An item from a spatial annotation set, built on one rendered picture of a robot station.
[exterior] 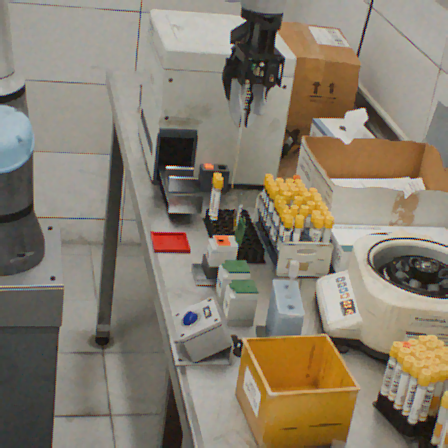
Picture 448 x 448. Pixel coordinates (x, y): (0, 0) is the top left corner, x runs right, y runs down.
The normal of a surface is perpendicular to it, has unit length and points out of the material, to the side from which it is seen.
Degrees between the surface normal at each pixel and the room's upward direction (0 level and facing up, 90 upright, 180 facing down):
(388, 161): 88
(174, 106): 90
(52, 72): 90
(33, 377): 90
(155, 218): 0
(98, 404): 0
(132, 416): 0
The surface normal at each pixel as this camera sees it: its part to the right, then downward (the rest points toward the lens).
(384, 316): -0.52, 0.33
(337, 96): 0.11, 0.47
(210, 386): 0.13, -0.88
